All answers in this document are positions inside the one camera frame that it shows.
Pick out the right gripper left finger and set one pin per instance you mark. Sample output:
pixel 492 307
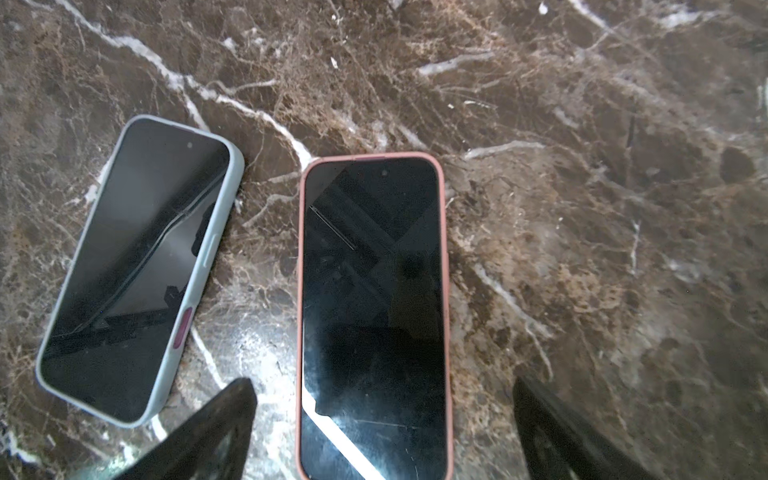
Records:
pixel 212 444

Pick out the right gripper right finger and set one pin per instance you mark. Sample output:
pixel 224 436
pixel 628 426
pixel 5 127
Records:
pixel 558 443

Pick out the phone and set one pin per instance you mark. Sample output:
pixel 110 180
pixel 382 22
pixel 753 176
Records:
pixel 118 328
pixel 373 373

